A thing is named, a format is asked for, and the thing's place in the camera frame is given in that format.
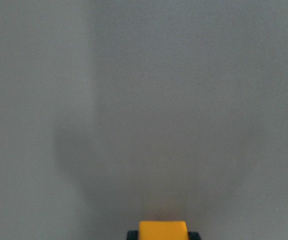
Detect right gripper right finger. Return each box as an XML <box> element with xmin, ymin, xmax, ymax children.
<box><xmin>188</xmin><ymin>231</ymin><xmax>200</xmax><ymax>240</ymax></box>

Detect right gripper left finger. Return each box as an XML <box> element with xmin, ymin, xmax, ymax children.
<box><xmin>126</xmin><ymin>230</ymin><xmax>139</xmax><ymax>240</ymax></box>

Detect orange block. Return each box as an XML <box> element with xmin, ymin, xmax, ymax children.
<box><xmin>138</xmin><ymin>221</ymin><xmax>189</xmax><ymax>240</ymax></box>

